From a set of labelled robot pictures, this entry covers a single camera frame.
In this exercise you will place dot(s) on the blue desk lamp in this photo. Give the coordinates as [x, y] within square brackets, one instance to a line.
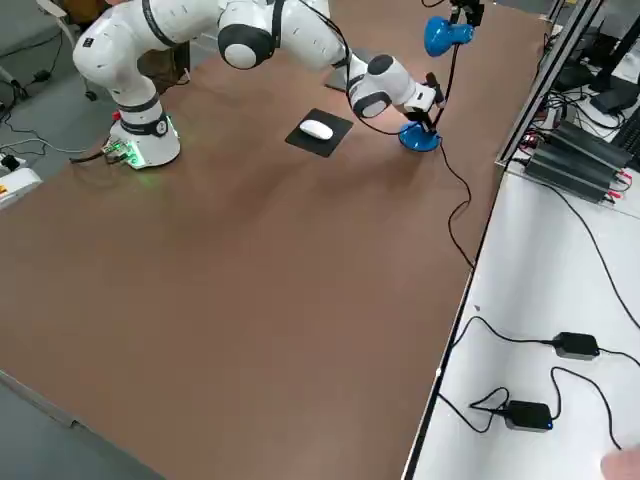
[440, 32]

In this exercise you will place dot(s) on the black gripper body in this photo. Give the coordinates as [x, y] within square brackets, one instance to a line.
[467, 4]
[422, 119]

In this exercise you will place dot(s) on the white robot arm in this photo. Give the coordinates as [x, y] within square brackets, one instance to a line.
[130, 50]

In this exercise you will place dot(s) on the black power adapter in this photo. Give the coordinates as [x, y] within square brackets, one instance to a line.
[577, 345]
[527, 416]

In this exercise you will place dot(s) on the black mouse mat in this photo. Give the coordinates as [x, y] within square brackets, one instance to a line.
[315, 146]

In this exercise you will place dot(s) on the white computer mouse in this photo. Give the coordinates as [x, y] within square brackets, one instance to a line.
[316, 130]

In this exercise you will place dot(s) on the white power strip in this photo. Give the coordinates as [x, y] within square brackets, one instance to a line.
[9, 161]

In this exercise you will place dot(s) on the aluminium frame post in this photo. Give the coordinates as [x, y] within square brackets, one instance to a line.
[540, 85]

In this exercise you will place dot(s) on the black power supply unit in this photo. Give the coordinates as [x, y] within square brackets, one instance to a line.
[570, 175]
[592, 145]

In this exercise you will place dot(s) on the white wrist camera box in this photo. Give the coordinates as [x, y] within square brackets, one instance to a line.
[436, 90]

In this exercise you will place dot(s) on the black monitor stand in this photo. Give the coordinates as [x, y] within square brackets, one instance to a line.
[615, 75]

